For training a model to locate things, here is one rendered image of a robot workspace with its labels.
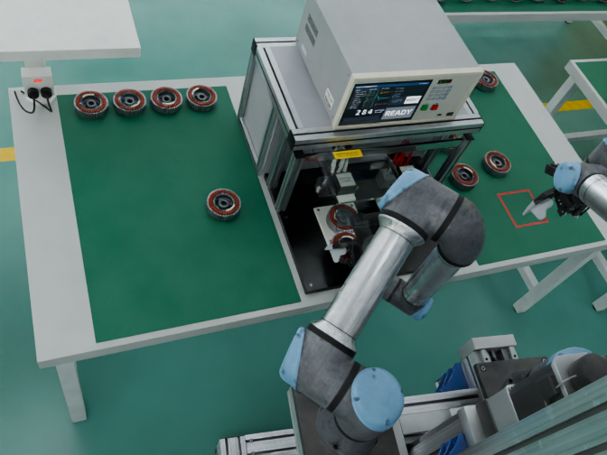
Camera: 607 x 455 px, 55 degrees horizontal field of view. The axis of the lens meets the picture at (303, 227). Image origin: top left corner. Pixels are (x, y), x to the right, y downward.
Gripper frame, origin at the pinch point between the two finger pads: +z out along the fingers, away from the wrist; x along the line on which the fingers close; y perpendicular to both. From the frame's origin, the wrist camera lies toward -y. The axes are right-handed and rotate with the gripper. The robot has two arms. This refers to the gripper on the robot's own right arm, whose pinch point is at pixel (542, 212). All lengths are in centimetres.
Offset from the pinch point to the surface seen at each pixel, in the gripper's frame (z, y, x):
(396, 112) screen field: -2, -37, -37
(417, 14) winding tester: -17, -64, -28
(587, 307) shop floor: 115, -16, 114
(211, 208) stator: 37, -29, -90
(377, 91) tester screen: -11, -35, -47
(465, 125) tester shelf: 4.2, -37.5, -9.7
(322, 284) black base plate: 38, 0, -57
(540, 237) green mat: 40, -15, 33
